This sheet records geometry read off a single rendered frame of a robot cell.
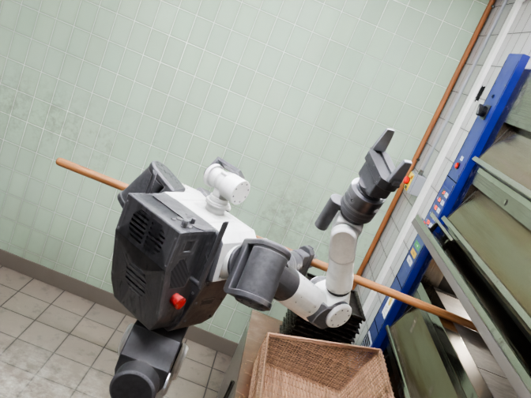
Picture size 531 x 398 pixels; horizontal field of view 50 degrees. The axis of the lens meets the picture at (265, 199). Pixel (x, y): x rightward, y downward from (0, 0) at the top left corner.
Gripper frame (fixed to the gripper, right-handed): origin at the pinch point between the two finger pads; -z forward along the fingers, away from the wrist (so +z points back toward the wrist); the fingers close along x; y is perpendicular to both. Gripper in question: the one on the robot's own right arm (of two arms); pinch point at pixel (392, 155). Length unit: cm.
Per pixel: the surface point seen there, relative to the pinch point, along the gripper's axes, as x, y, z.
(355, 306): 49, 70, 119
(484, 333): -26, 33, 28
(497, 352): -33, 29, 24
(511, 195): 26, 71, 24
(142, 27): 197, -30, 87
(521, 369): -41, 26, 18
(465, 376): -20, 53, 59
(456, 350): -8, 59, 64
